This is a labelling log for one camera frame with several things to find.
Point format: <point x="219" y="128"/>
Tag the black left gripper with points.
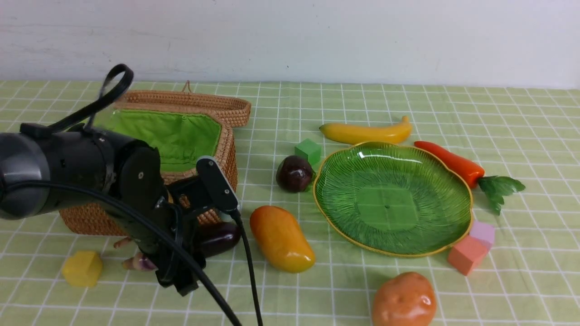
<point x="139" y="185"/>

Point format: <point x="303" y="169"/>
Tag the purple toy eggplant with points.
<point x="210" y="240"/>

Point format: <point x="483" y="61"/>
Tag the orange yellow toy mango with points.
<point x="281" y="240"/>

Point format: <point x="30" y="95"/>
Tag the dark purple toy plum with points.
<point x="294" y="174"/>

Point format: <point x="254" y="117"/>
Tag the yellow toy banana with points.
<point x="354" y="134"/>

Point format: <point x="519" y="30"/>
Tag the brown toy potato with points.
<point x="406" y="300"/>

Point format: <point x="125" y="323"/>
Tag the orange toy carrot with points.
<point x="495" y="188"/>

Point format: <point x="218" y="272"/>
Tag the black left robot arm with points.
<point x="73" y="168"/>

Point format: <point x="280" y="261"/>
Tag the woven wicker basket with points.
<point x="181" y="139"/>

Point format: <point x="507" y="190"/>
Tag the yellow foam block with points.
<point x="83" y="269"/>

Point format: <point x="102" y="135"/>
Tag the woven wicker basket lid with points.
<point x="231" y="110"/>

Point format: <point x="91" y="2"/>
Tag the green foam cube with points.
<point x="309" y="150"/>

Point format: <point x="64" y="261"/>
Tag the green checkered tablecloth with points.
<point x="530" y="277"/>

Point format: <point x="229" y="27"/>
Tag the green glass leaf plate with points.
<point x="395" y="200"/>

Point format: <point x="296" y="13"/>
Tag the pink foam cube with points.
<point x="467" y="254"/>

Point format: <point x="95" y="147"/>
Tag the lilac foam cube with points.
<point x="484" y="233"/>

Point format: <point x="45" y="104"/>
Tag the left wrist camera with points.
<point x="217" y="185"/>

